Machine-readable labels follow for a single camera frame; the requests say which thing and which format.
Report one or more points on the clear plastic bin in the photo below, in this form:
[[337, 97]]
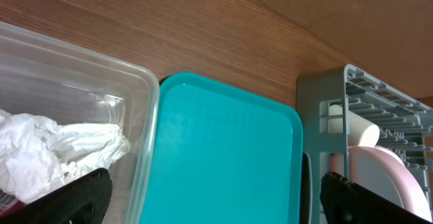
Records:
[[69, 84]]

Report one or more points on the teal plastic tray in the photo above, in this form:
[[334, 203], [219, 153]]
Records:
[[223, 155]]

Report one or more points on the red ketchup packet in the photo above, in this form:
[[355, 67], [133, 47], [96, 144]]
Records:
[[9, 204]]

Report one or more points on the white napkin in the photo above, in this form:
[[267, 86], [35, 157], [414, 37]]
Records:
[[39, 156]]

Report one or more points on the pink round plate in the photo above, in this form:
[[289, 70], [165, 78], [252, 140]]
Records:
[[380, 172]]

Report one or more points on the grey dishwasher rack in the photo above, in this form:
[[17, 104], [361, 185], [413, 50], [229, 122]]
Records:
[[405, 128]]

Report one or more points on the white paper cup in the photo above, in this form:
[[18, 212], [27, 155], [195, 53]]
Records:
[[361, 131]]

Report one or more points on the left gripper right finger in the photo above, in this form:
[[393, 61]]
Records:
[[345, 202]]

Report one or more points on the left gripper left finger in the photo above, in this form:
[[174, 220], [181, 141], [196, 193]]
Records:
[[84, 201]]

